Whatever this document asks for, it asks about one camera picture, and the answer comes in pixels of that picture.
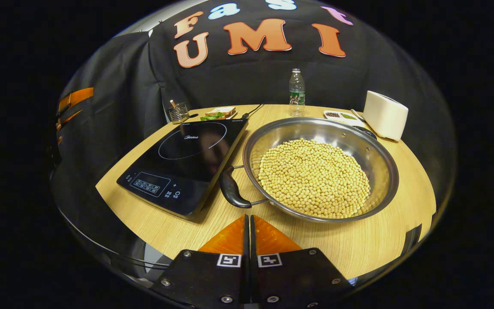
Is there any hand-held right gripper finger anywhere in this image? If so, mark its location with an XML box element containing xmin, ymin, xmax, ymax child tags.
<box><xmin>151</xmin><ymin>215</ymin><xmax>251</xmax><ymax>309</ymax></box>
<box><xmin>250</xmin><ymin>215</ymin><xmax>355</xmax><ymax>309</ymax></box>

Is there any black induction cooktop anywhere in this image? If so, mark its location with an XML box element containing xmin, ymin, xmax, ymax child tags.
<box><xmin>116</xmin><ymin>118</ymin><xmax>249</xmax><ymax>221</ymax></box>

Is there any steel pot with black handles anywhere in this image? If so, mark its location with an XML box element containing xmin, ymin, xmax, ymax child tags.
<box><xmin>219</xmin><ymin>117</ymin><xmax>400</xmax><ymax>224</ymax></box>

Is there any pile of soybeans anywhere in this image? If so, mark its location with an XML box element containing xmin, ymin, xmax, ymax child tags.
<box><xmin>258</xmin><ymin>138</ymin><xmax>372</xmax><ymax>219</ymax></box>

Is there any sandwich with lettuce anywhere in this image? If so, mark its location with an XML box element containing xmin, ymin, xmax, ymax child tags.
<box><xmin>200</xmin><ymin>106</ymin><xmax>237</xmax><ymax>121</ymax></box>

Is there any small white plate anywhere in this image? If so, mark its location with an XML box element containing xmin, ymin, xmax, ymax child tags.
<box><xmin>206</xmin><ymin>109</ymin><xmax>238</xmax><ymax>121</ymax></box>

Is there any black backdrop cloth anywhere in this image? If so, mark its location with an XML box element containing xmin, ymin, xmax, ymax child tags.
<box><xmin>50</xmin><ymin>0</ymin><xmax>458</xmax><ymax>275</ymax></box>

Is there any white divided bean dish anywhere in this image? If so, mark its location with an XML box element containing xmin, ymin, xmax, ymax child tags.
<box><xmin>323</xmin><ymin>110</ymin><xmax>365</xmax><ymax>127</ymax></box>

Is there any clear plastic water bottle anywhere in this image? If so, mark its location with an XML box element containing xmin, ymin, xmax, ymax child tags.
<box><xmin>289</xmin><ymin>68</ymin><xmax>306</xmax><ymax>117</ymax></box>

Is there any white toaster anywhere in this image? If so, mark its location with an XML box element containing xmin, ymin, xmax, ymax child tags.
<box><xmin>363</xmin><ymin>90</ymin><xmax>409</xmax><ymax>141</ymax></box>

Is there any wire mesh holder cup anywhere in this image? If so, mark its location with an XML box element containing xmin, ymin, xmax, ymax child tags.
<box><xmin>168</xmin><ymin>102</ymin><xmax>190</xmax><ymax>125</ymax></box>

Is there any black power cable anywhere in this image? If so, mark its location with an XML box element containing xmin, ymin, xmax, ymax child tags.
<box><xmin>242</xmin><ymin>104</ymin><xmax>265</xmax><ymax>119</ymax></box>

